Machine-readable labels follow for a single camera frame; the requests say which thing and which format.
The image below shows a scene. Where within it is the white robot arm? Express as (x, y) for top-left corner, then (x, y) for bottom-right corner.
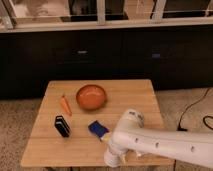
(104, 109), (213, 169)

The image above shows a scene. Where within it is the black power cable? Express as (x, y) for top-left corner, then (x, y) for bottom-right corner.
(176, 87), (213, 133)

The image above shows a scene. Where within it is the orange bowl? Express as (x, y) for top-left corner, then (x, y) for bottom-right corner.
(76, 84), (107, 110)

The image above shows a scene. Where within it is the wooden table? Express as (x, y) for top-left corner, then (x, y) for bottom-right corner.
(20, 79), (175, 168)

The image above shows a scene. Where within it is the dark cabinet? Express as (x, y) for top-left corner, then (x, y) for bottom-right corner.
(0, 26), (213, 99)

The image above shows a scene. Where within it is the white tube bottle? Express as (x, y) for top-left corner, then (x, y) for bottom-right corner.
(135, 151), (145, 157)

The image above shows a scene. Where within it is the black box with stripes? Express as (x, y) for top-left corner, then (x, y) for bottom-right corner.
(54, 116), (70, 137)

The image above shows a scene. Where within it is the white ceramic cup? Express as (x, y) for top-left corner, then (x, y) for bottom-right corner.
(104, 148), (123, 168)

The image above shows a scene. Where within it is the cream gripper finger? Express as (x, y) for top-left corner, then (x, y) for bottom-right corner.
(120, 153), (127, 164)

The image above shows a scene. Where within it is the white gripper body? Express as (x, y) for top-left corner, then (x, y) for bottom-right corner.
(100, 131), (133, 159)

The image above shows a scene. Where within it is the orange carrot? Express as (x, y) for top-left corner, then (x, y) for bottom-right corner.
(60, 96), (72, 116)

